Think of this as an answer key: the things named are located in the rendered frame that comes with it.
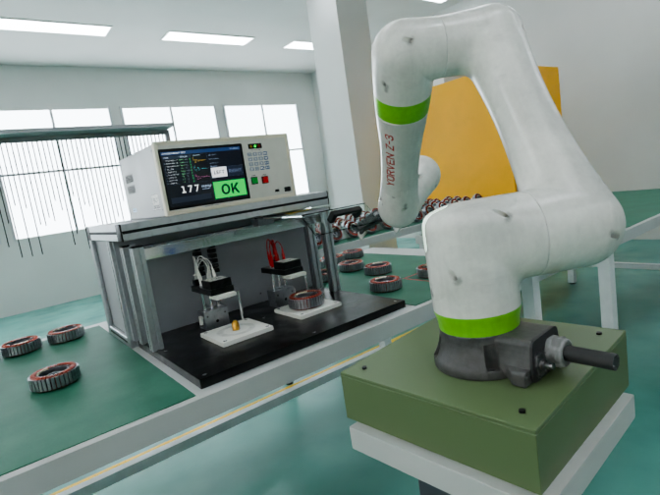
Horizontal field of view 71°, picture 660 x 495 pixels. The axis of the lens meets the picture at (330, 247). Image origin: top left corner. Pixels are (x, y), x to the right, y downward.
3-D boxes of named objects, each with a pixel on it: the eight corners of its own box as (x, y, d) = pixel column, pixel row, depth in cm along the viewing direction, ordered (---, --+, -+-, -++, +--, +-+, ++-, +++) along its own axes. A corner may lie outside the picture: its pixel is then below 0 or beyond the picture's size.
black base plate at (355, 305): (406, 306, 137) (405, 300, 137) (201, 389, 99) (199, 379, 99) (313, 291, 174) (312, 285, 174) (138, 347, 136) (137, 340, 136)
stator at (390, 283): (408, 288, 158) (407, 277, 157) (379, 295, 154) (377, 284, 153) (392, 283, 168) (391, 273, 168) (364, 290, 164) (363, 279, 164)
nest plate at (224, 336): (274, 329, 127) (273, 325, 126) (223, 348, 118) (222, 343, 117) (247, 321, 138) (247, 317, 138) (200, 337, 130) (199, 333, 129)
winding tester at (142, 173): (297, 195, 154) (287, 133, 151) (167, 216, 128) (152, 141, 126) (243, 201, 185) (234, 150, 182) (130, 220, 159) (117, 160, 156)
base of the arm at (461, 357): (634, 365, 63) (632, 323, 62) (589, 414, 54) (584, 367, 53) (468, 334, 83) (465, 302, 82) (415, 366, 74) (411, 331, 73)
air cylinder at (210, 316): (230, 323, 140) (227, 305, 139) (206, 330, 135) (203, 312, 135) (223, 320, 144) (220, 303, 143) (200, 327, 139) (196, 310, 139)
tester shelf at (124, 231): (329, 203, 159) (327, 191, 159) (122, 242, 119) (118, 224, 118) (265, 209, 194) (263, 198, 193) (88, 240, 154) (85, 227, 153)
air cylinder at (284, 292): (296, 302, 154) (294, 285, 153) (277, 307, 150) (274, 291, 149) (288, 300, 158) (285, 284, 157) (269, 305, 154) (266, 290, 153)
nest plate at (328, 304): (342, 305, 141) (341, 302, 141) (302, 319, 132) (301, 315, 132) (312, 300, 153) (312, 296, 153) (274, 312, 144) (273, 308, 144)
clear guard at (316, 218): (380, 221, 139) (377, 201, 138) (315, 236, 125) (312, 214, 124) (316, 223, 165) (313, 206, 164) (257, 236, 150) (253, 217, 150)
